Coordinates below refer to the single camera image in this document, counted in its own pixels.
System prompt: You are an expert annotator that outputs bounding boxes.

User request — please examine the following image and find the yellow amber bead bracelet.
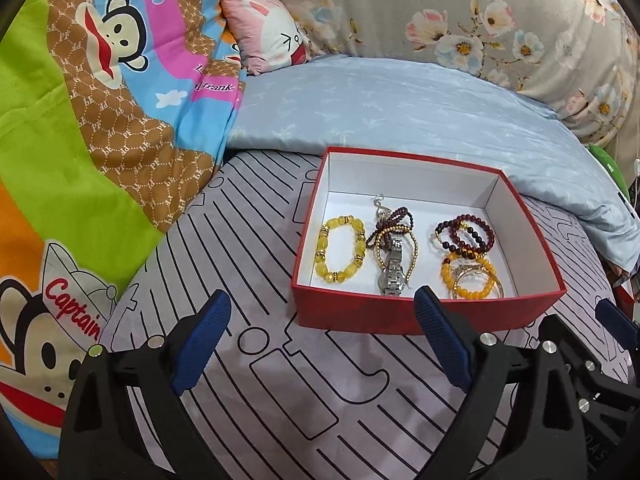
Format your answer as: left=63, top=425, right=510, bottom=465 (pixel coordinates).
left=313, top=213, right=368, bottom=285

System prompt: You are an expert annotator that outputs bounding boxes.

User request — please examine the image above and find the red jewelry box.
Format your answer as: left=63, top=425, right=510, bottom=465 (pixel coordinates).
left=291, top=146, right=566, bottom=335

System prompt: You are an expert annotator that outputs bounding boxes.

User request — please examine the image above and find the dark red bead bracelet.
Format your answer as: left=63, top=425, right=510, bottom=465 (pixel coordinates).
left=448, top=212, right=497, bottom=256

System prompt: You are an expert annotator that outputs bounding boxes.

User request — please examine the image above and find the pink cat cushion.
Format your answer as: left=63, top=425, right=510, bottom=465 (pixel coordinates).
left=221, top=0, right=309, bottom=76

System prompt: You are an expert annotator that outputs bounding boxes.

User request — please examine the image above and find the orange bead bracelet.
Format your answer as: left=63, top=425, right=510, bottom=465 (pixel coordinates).
left=439, top=251, right=497, bottom=302

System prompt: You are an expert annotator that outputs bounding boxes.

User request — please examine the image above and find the cartoon monkey bedsheet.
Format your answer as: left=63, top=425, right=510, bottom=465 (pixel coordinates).
left=1, top=0, right=245, bottom=460

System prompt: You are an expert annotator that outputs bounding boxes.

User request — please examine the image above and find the light blue pillow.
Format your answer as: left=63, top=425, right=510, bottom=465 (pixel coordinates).
left=227, top=55, right=639, bottom=272

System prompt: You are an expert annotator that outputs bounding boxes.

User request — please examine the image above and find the green plastic object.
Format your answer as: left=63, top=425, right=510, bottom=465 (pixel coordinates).
left=588, top=144, right=630, bottom=200

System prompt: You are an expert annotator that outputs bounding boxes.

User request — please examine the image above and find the thin gold bangle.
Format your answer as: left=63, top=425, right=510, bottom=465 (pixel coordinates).
left=449, top=264, right=504, bottom=300

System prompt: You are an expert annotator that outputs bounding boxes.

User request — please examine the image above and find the dark wood bead bracelet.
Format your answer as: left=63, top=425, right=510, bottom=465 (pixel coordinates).
left=430, top=218, right=484, bottom=258

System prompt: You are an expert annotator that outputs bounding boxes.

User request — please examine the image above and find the silver metal watch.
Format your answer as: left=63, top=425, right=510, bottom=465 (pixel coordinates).
left=378, top=237, right=407, bottom=297

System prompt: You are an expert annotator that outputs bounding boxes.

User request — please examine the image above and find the dark purple bead bracelet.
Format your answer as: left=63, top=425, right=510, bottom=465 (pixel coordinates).
left=365, top=206, right=416, bottom=250

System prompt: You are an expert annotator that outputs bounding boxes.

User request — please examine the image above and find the gold bead chain bracelet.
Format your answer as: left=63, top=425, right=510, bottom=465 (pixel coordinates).
left=372, top=224, right=421, bottom=291

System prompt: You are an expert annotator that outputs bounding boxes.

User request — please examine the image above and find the grey floral quilt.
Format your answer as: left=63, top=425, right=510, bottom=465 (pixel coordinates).
left=281, top=0, right=639, bottom=146

